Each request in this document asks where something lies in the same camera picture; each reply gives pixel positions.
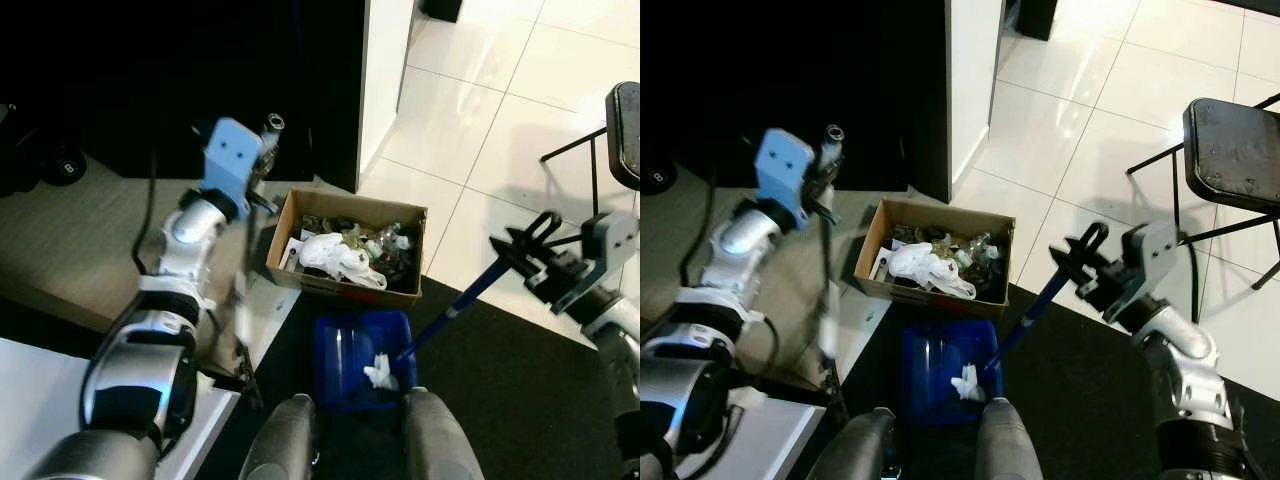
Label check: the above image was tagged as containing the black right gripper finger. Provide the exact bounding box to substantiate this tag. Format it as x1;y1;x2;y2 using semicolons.
489;234;537;277
1068;222;1111;265
1047;243;1093;293
518;210;566;253

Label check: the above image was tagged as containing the broom with metal handle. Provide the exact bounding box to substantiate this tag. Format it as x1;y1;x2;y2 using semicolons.
812;124;851;421
228;113;288;411

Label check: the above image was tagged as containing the blue long-handled dustpan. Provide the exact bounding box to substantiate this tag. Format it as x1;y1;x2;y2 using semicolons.
313;255;516;413
900;262;1076;426

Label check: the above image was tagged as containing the black floor mat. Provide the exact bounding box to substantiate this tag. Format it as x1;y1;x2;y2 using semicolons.
830;285;1280;480
225;275;641;480

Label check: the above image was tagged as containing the clear plastic bottle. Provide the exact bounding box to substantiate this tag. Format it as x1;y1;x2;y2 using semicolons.
962;232;1001;271
375;222;413;263

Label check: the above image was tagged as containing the open cardboard trash box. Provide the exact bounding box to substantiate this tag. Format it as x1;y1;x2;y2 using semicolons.
265;188;429;309
853;198;1016;321

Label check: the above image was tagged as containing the white plastic bag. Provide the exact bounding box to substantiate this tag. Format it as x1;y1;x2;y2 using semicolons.
885;242;978;301
297;232;389;291

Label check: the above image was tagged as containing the black round disc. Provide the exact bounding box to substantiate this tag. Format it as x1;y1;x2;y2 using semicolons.
640;163;678;196
45;150;86;186

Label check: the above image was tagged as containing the black metal chair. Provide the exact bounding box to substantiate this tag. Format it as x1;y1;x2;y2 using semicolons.
540;82;641;216
1125;92;1280;291

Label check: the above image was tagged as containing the small crumpled white tissue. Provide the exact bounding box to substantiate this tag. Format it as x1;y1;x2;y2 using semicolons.
363;353;401;393
950;365;989;403

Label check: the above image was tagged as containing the grey right robot leg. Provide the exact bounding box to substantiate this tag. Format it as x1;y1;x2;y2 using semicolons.
403;387;486;480
975;397;1056;480

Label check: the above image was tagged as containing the white flat board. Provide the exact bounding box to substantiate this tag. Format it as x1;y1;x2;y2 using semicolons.
680;390;826;480
0;338;241;480

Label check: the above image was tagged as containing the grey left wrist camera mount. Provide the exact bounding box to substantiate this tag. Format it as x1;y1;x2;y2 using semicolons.
755;128;816;233
200;117;263;216

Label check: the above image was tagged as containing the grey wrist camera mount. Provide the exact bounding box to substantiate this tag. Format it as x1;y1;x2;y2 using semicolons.
755;128;816;233
1108;222;1179;321
555;210;639;316
200;117;263;216

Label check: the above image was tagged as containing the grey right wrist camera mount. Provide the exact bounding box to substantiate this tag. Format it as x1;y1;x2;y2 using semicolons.
1108;222;1179;321
555;210;639;316

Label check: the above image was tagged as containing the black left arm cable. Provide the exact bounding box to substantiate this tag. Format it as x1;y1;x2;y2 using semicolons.
683;170;717;289
133;150;159;276

